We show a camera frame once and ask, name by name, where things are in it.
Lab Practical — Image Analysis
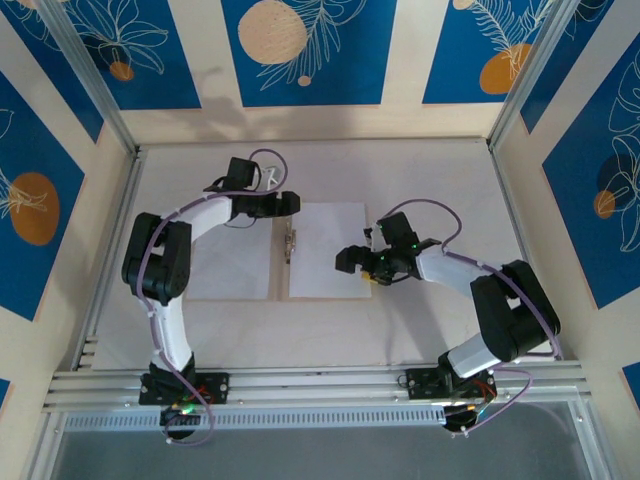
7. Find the black right base electronics board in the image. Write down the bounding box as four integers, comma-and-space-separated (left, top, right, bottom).
442, 402, 489, 437

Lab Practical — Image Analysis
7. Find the black left base electronics board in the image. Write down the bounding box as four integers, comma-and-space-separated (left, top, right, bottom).
158, 403, 202, 442

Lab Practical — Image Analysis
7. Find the black base electronics board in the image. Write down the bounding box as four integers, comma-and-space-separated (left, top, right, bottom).
442, 402, 489, 437
158, 403, 202, 442

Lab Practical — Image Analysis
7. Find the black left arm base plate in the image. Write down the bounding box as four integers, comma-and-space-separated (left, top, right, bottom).
138, 371, 232, 407

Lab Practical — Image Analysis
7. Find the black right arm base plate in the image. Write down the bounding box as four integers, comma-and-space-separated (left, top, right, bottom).
404, 366, 497, 402

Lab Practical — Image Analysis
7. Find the aluminium left corner post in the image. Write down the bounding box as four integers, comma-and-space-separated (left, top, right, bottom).
36, 0, 141, 156

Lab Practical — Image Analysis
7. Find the white paper sheet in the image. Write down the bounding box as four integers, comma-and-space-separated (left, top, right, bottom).
288, 201, 373, 300
187, 217, 273, 301

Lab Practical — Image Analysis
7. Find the aluminium front frame rail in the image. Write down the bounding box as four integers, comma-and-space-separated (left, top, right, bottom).
42, 360, 587, 414

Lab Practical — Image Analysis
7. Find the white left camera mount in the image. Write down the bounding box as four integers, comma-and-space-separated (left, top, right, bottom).
257, 166, 282, 191

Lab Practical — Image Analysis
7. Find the grey slotted cable duct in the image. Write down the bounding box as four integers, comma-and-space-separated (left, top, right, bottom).
62, 403, 447, 432

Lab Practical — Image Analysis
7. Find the blue floral wall panel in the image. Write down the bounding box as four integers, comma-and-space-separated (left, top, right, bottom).
0, 69, 87, 322
64, 0, 203, 111
221, 0, 399, 108
542, 47, 640, 310
421, 0, 569, 105

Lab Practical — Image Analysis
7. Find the aluminium right corner post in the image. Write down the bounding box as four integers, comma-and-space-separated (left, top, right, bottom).
487, 0, 593, 154

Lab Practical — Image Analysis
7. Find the aluminium corner post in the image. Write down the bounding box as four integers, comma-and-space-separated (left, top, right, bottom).
487, 0, 593, 154
36, 0, 141, 156

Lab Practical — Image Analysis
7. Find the aluminium left side rail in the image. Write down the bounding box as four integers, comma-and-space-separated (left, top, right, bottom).
73, 147, 147, 372

